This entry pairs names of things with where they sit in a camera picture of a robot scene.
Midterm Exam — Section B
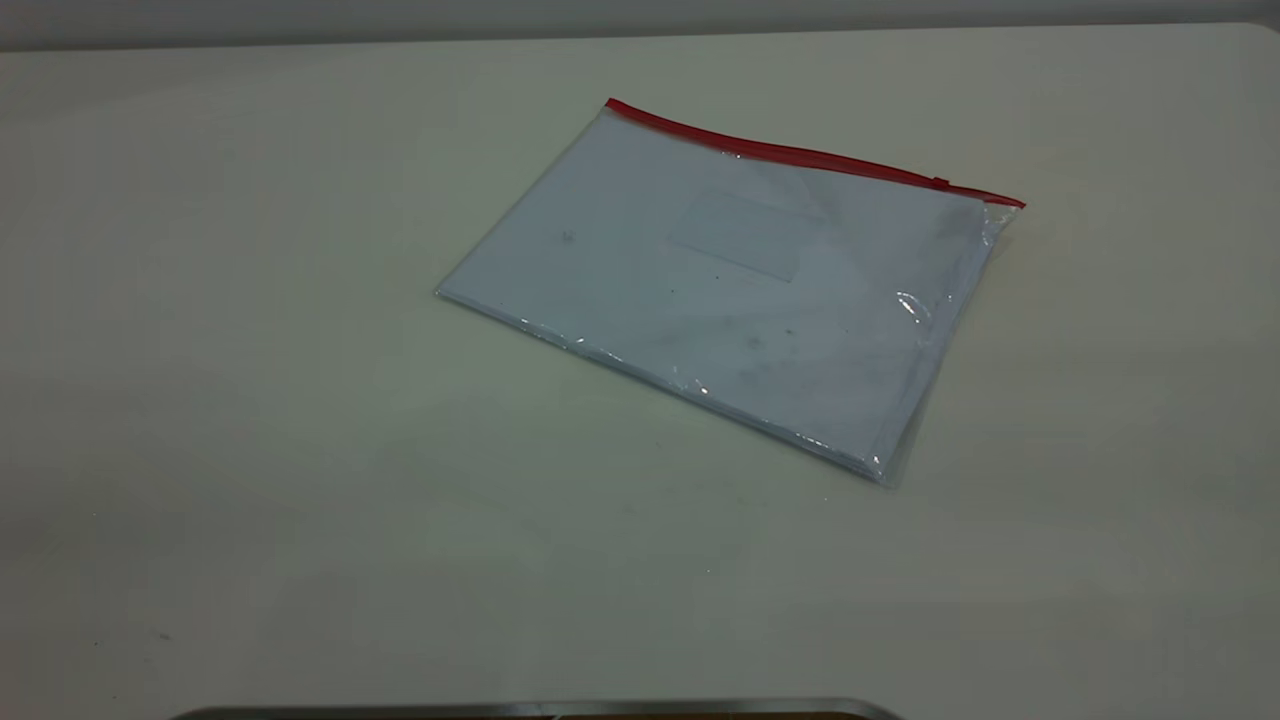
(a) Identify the transparent zip bag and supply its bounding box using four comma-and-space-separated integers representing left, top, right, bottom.
435, 97, 1027, 488

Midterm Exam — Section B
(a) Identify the silver metal rim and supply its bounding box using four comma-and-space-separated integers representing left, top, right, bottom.
170, 698, 906, 720

